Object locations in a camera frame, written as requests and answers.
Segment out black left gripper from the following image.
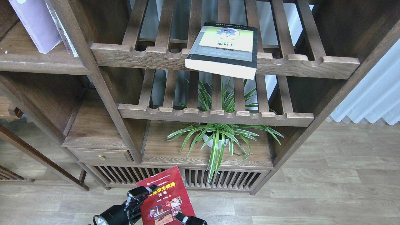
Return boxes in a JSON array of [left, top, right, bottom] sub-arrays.
[[93, 185, 158, 225]]

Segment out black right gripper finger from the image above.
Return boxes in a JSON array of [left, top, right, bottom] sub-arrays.
[[175, 212, 207, 225]]

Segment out red cover book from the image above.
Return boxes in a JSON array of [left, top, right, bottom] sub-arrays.
[[137, 166, 195, 225]]

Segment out yellow and black book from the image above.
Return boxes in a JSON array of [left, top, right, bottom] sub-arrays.
[[185, 22, 258, 79]]

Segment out white and purple book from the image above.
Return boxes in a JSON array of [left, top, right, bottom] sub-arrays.
[[9, 0, 62, 54]]

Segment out upright books on left shelf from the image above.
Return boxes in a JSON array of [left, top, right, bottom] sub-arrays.
[[45, 0, 79, 57]]

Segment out brass drawer knob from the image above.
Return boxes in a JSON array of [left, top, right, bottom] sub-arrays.
[[98, 155, 106, 161]]

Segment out white plant pot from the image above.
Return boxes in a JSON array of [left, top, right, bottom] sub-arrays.
[[203, 131, 229, 149]]

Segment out green spider plant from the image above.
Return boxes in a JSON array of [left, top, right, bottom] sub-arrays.
[[165, 81, 284, 184]]

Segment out dark wooden bookshelf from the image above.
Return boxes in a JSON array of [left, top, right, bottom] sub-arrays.
[[1, 0, 399, 195]]

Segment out white curtain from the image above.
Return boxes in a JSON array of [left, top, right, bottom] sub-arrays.
[[328, 41, 400, 125]]

